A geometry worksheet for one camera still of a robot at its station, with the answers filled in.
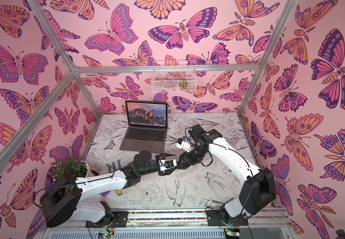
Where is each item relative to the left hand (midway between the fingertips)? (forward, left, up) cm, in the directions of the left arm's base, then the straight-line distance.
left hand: (176, 158), depth 77 cm
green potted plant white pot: (-5, +52, +2) cm, 53 cm away
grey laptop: (+34, +22, -14) cm, 43 cm away
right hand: (-3, -3, 0) cm, 5 cm away
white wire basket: (+50, +1, +17) cm, 53 cm away
